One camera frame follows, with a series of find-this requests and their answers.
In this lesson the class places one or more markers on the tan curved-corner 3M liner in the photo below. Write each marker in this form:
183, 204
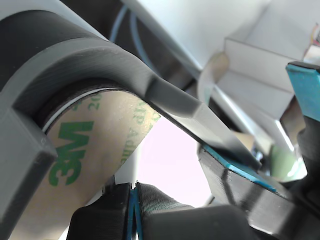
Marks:
105, 130

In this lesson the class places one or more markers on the white box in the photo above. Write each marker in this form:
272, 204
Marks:
255, 82

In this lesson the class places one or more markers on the thin blue band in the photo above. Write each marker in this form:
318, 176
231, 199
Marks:
133, 215

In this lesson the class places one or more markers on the curled tan strip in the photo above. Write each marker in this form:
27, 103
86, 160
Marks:
220, 65

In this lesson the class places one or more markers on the white plate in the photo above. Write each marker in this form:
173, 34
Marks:
130, 162

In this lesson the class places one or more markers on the grey fixture frame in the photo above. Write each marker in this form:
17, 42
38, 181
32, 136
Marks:
87, 65

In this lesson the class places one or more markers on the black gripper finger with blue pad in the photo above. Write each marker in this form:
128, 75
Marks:
250, 200
308, 92

